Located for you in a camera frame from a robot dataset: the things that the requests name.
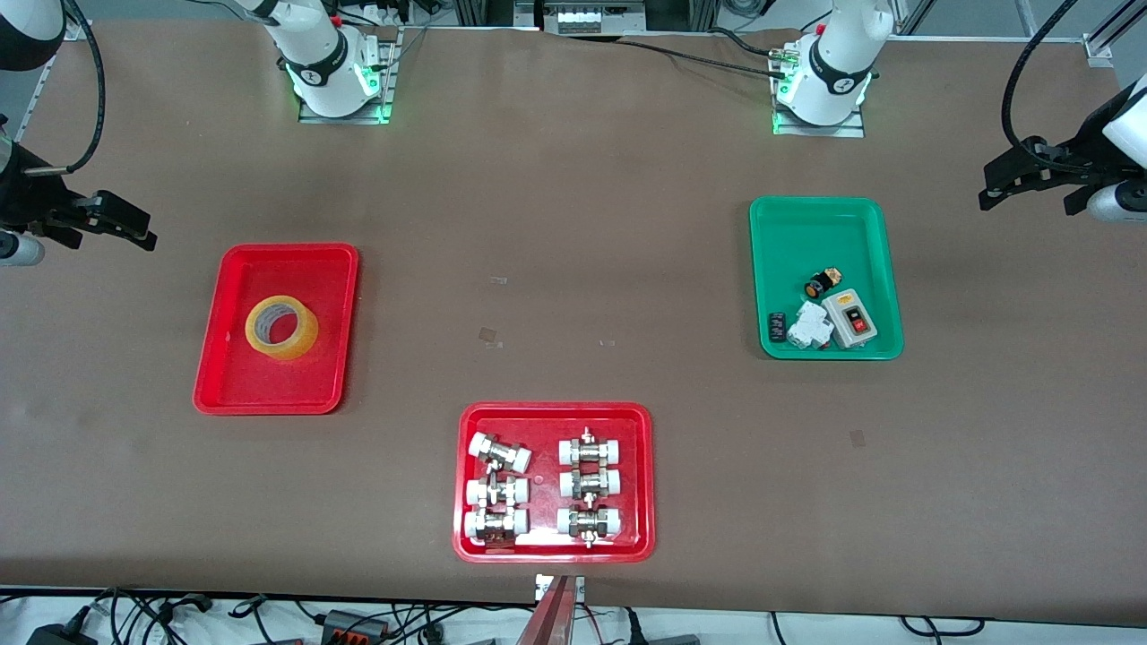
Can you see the small metal bracket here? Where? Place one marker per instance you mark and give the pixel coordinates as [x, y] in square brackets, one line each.
[541, 587]

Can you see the red tray holding fittings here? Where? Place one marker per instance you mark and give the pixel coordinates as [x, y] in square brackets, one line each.
[545, 475]

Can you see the green plastic tray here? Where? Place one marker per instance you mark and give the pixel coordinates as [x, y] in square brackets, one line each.
[824, 237]

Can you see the white circuit breaker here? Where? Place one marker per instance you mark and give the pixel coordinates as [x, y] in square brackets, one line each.
[811, 327]

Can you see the small black electronic component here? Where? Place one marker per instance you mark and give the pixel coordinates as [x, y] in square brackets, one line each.
[778, 326]

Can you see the black orange power strip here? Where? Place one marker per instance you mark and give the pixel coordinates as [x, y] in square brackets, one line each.
[354, 624]

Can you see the black orange push button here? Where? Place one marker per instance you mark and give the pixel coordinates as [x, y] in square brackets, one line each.
[817, 288]

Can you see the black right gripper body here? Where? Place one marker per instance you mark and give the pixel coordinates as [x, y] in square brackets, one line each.
[25, 199]

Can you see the aluminium profile rail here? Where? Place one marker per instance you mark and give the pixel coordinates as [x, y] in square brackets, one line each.
[1100, 47]

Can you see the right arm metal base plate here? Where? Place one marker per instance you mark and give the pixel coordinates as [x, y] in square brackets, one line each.
[391, 85]

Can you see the yellow packing tape roll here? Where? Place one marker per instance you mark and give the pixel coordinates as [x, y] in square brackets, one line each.
[300, 345]

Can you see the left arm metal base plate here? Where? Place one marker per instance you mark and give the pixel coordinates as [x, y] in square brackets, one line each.
[856, 130]

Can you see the empty red plastic tray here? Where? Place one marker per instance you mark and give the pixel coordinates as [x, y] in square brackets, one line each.
[278, 269]

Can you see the black power adapter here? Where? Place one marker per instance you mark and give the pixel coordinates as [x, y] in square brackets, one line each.
[58, 634]

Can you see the white power strip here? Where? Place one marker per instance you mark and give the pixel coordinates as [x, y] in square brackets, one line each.
[591, 18]

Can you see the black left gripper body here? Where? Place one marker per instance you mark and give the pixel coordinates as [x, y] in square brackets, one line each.
[1078, 156]

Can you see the white capped metal pipe fitting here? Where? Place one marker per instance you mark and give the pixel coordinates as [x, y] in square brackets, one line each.
[590, 484]
[497, 492]
[589, 522]
[500, 452]
[495, 524]
[590, 450]

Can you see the grey switch box red button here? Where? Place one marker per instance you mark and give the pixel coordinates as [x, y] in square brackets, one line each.
[849, 318]

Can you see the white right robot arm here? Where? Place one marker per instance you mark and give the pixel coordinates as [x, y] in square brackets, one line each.
[314, 54]

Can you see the red metal bar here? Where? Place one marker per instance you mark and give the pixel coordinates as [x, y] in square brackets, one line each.
[548, 618]

